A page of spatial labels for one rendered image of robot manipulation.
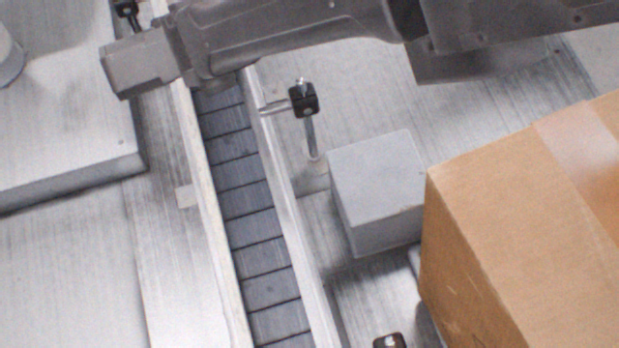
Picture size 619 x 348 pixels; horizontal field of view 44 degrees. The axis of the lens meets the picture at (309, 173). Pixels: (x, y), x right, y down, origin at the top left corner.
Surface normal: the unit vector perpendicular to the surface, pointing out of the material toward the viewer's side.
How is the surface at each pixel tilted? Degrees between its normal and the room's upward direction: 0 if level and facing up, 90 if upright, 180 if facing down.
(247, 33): 77
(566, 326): 0
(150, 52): 43
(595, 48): 0
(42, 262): 0
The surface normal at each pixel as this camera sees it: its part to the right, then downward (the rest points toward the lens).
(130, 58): 0.05, 0.22
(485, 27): -0.77, 0.40
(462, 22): -0.55, 0.38
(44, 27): -0.10, -0.49
